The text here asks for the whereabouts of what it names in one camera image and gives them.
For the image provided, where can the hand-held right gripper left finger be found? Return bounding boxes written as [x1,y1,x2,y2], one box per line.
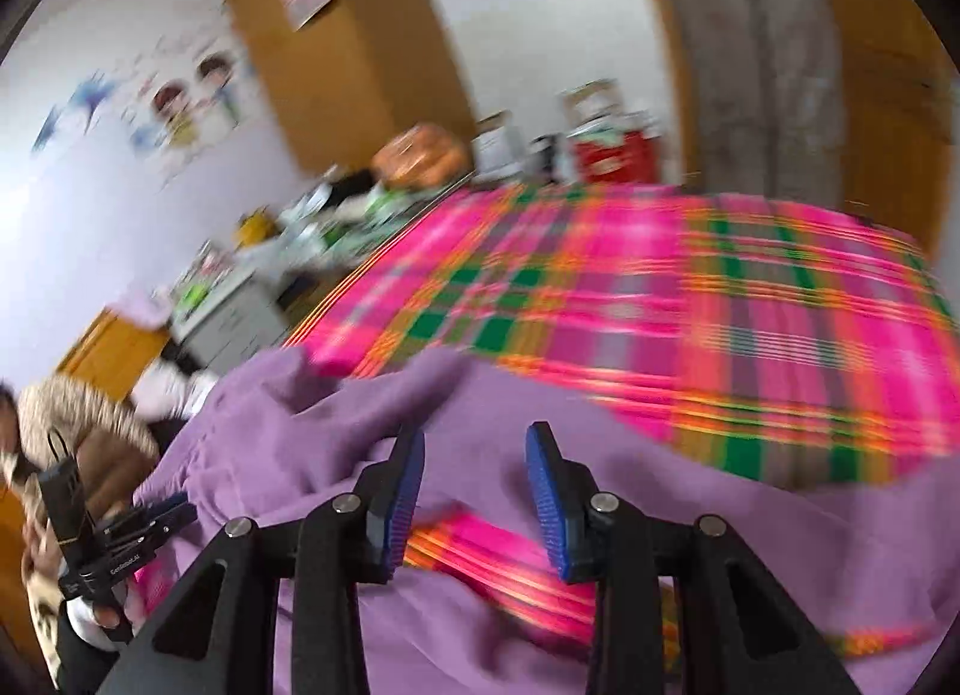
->
[97,426,427,695]

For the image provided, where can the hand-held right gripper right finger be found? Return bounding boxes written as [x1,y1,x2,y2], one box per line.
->
[525,421,863,695]

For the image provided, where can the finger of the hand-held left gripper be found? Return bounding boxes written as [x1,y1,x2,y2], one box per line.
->
[135,491,190,516]
[105,504,200,542]

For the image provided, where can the purple fleece pants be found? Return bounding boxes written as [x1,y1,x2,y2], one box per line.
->
[131,348,960,695]

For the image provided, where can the person's left hand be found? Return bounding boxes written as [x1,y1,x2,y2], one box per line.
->
[67,594,136,655]

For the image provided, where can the beige knit hat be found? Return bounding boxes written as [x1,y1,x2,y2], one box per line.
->
[19,376,160,463]

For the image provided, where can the grey drawer cabinet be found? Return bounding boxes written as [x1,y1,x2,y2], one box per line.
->
[171,267,290,370]

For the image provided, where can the pink plaid bed sheet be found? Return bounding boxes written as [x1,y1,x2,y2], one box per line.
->
[135,185,960,666]

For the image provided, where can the folding table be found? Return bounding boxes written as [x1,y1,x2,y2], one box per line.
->
[277,177,451,268]

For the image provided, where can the yellow bag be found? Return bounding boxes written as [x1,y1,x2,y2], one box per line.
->
[236,211,275,246]

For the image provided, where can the bag of oranges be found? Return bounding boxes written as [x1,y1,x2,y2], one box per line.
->
[371,125,470,190]

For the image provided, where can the red gift box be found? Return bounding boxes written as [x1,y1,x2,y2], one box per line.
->
[574,128,661,182]

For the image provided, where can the white carton box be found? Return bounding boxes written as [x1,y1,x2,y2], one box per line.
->
[474,111,526,175]

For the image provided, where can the clear plastic door curtain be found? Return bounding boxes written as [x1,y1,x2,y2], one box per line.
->
[637,0,848,208]

